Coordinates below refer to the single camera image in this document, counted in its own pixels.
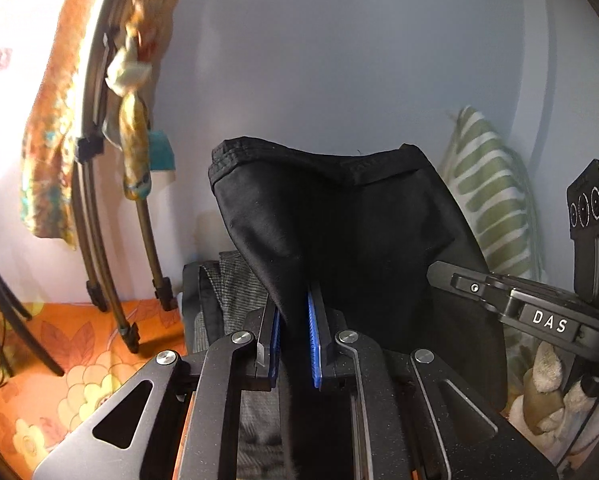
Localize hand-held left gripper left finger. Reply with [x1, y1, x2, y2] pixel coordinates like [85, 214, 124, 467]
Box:
[32, 305, 282, 480]

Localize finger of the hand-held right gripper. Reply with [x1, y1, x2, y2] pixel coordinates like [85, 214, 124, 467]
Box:
[427, 260, 513, 321]

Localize teal cloth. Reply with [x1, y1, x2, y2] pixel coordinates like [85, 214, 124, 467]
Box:
[146, 129, 177, 172]

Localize beige plush toy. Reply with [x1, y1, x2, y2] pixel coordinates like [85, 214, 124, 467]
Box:
[508, 339, 599, 463]

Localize orange floral bedsheet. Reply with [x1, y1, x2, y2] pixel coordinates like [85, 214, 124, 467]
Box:
[0, 299, 197, 480]

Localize black pants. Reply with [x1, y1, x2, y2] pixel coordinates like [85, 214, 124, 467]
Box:
[208, 137, 509, 480]

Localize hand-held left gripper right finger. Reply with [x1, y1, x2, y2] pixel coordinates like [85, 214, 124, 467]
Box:
[307, 285, 560, 480]

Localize yellow knotted scarf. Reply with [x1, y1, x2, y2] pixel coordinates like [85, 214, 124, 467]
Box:
[104, 0, 181, 202]

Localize orange patterned hanging cloth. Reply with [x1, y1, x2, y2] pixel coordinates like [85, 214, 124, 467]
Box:
[20, 0, 111, 252]

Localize brown folded stand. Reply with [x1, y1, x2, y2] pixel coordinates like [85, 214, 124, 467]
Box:
[72, 0, 181, 356]

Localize grey checked cloth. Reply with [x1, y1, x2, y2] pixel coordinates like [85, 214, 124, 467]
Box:
[182, 249, 282, 480]

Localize green striped pillow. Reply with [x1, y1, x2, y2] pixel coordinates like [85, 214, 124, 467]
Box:
[438, 105, 546, 283]

